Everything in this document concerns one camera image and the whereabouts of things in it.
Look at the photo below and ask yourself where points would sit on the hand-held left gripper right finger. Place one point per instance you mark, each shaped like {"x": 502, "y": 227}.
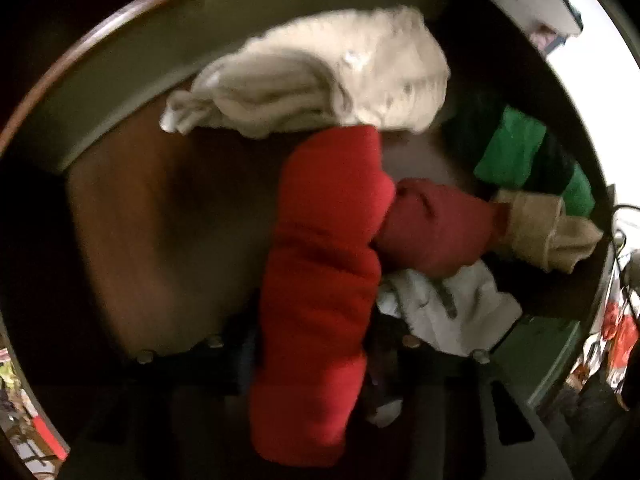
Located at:
{"x": 450, "y": 375}

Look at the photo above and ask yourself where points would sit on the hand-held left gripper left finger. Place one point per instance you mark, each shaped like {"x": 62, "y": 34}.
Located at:
{"x": 220, "y": 365}

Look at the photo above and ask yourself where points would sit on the grey white underwear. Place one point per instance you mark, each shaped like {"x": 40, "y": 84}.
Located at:
{"x": 450, "y": 305}

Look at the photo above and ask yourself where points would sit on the dark red underwear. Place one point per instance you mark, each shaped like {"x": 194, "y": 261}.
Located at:
{"x": 440, "y": 225}

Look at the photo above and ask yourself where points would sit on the beige underwear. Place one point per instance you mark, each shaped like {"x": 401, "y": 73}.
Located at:
{"x": 540, "y": 230}

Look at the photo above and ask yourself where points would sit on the green black striped underwear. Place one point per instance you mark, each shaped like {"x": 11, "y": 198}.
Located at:
{"x": 510, "y": 145}

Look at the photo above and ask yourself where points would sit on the cream knit underwear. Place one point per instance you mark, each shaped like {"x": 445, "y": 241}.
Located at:
{"x": 350, "y": 70}

